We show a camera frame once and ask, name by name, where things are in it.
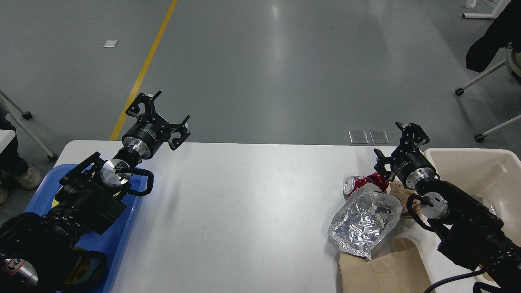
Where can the beige plastic bin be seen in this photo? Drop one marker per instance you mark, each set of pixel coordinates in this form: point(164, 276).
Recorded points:
point(491, 174)

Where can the crushed red soda can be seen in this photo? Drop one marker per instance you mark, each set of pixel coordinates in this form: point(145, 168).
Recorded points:
point(353, 183)

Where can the white paper cup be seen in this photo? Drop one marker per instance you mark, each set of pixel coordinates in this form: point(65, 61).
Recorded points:
point(413, 237)

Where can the blue plastic tray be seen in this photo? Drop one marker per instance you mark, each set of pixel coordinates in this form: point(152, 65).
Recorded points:
point(112, 243)

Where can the yellow plastic plate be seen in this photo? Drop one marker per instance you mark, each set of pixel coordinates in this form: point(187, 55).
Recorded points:
point(55, 202)

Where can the floor outlet cover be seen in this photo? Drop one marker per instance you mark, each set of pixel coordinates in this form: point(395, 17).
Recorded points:
point(358, 137)
point(379, 137)

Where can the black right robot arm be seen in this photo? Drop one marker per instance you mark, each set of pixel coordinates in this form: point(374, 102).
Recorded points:
point(470, 235)

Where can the brown paper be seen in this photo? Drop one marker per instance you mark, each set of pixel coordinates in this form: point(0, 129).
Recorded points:
point(402, 194)

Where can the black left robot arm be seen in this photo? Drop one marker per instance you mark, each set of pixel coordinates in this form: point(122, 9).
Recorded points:
point(39, 253)

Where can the silver foil bag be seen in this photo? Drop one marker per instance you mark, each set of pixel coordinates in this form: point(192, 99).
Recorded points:
point(367, 216)

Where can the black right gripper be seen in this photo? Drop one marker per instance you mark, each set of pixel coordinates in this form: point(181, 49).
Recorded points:
point(408, 165)

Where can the left floor outlet cover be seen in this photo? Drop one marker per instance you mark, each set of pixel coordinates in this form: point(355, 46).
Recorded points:
point(358, 137)

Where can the white desk base far right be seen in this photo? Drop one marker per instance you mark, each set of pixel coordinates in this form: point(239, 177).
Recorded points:
point(484, 9)

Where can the teal mug yellow inside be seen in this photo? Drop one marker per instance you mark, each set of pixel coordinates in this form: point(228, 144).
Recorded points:
point(87, 272)

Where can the person's beige shoe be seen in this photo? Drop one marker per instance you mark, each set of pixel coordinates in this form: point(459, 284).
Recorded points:
point(30, 180)

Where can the brown paper bag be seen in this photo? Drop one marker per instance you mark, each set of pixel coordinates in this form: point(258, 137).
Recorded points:
point(398, 272)

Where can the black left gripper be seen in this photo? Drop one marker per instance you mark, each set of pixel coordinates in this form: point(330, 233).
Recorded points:
point(148, 134)

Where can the right floor outlet cover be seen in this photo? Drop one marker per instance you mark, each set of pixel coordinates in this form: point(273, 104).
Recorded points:
point(379, 137)

